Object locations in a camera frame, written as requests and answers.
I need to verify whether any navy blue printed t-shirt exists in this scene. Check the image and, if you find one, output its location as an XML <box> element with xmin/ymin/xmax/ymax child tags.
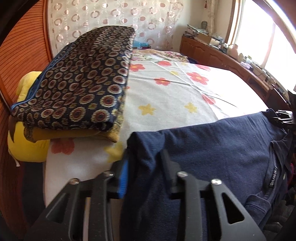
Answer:
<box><xmin>120</xmin><ymin>109</ymin><xmax>293</xmax><ymax>240</ymax></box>

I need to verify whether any yellow plush toy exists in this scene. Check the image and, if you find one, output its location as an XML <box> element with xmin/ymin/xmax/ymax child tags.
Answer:
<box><xmin>7</xmin><ymin>71</ymin><xmax>50</xmax><ymax>166</ymax></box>

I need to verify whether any white plastic bottle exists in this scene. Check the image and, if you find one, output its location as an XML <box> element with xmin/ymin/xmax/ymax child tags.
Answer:
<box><xmin>229</xmin><ymin>44</ymin><xmax>239</xmax><ymax>59</ymax></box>

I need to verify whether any wooden sideboard cabinet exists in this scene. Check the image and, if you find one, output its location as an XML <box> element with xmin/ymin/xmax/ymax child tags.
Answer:
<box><xmin>180</xmin><ymin>36</ymin><xmax>290</xmax><ymax>110</ymax></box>

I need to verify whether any cardboard box on cabinet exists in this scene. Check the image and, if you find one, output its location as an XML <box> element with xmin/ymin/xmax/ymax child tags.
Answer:
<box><xmin>196</xmin><ymin>33</ymin><xmax>220</xmax><ymax>46</ymax></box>

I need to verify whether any dark patterned folded quilt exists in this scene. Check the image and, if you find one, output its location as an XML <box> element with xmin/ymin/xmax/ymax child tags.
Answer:
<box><xmin>11</xmin><ymin>26</ymin><xmax>135</xmax><ymax>143</ymax></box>

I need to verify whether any stack of papers on cabinet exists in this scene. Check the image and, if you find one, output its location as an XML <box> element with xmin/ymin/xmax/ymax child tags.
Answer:
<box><xmin>187</xmin><ymin>25</ymin><xmax>204</xmax><ymax>36</ymax></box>

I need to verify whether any white red-flower bed sheet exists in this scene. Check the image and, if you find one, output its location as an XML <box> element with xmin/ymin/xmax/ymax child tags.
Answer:
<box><xmin>44</xmin><ymin>61</ymin><xmax>267</xmax><ymax>204</ymax></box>

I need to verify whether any sheer circle-pattern curtain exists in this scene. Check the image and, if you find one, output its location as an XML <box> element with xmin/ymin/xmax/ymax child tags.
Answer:
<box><xmin>47</xmin><ymin>0</ymin><xmax>183</xmax><ymax>55</ymax></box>

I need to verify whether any floral beige blanket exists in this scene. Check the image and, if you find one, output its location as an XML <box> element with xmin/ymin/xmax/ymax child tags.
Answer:
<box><xmin>132</xmin><ymin>49</ymin><xmax>197</xmax><ymax>64</ymax></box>

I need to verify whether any blue box at headboard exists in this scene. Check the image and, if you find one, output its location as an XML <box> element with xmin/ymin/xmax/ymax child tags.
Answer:
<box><xmin>132</xmin><ymin>40</ymin><xmax>150</xmax><ymax>49</ymax></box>

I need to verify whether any wooden louvered wardrobe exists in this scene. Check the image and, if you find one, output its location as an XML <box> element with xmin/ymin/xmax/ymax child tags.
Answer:
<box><xmin>1</xmin><ymin>1</ymin><xmax>52</xmax><ymax>238</ymax></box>

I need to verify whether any window with wooden frame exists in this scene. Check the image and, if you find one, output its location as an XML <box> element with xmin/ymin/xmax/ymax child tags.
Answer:
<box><xmin>228</xmin><ymin>1</ymin><xmax>295</xmax><ymax>90</ymax></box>

